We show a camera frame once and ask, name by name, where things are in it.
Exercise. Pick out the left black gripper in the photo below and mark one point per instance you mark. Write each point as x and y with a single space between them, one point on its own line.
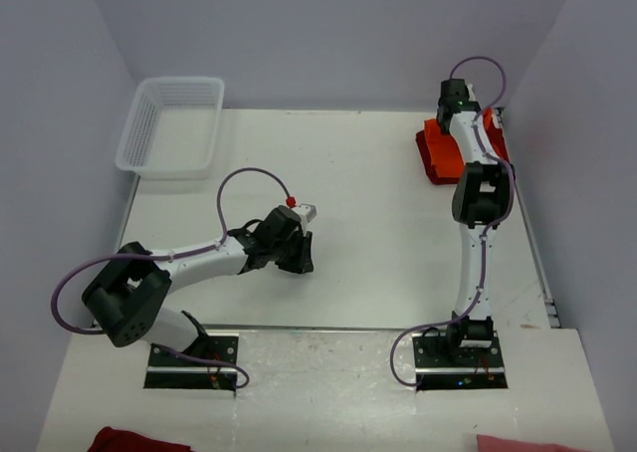
302 263

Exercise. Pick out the orange t-shirt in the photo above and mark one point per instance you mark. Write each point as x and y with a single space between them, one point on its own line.
494 133

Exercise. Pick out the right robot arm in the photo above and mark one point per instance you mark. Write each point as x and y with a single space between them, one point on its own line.
482 200

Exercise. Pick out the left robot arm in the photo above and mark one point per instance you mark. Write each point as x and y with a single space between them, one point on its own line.
126 297

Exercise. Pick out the folded dark red t-shirt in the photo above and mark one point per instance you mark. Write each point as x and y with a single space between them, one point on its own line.
441 156

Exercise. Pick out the white plastic basket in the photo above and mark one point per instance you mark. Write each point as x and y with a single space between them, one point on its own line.
172 128

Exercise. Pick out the dark red cloth bottom left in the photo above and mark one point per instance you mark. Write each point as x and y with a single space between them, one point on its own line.
115 440

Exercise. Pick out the pink cloth bottom right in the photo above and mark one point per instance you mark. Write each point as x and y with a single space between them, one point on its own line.
487 443

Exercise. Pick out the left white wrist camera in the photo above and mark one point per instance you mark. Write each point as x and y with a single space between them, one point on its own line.
307 213

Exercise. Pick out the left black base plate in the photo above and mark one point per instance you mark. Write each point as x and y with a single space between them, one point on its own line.
167 371

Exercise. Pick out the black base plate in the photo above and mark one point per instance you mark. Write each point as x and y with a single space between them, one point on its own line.
466 368
167 371

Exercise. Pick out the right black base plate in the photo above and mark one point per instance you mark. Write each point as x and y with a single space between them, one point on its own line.
466 368

